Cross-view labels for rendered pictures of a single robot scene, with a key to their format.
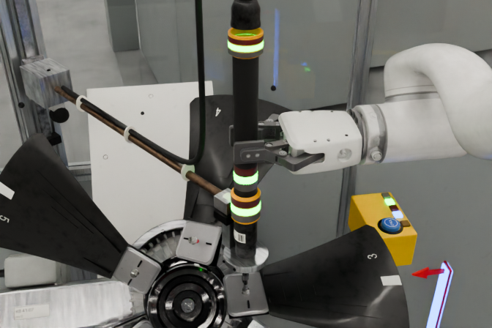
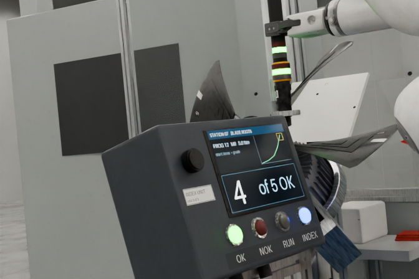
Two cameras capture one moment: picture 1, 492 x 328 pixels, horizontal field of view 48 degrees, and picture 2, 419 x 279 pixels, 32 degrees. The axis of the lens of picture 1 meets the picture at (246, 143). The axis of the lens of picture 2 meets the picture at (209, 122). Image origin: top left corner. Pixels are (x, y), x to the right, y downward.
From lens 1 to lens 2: 1.47 m
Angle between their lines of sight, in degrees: 57
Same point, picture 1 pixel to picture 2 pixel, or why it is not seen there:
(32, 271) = not seen: hidden behind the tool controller
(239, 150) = (267, 27)
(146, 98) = (323, 85)
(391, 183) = not seen: outside the picture
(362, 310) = (341, 148)
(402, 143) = (345, 10)
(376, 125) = (333, 2)
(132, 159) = (300, 121)
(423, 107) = not seen: outside the picture
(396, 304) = (368, 148)
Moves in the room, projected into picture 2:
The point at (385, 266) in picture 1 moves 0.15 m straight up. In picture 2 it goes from (383, 136) to (376, 66)
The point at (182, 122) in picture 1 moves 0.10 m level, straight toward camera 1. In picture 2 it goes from (339, 98) to (319, 99)
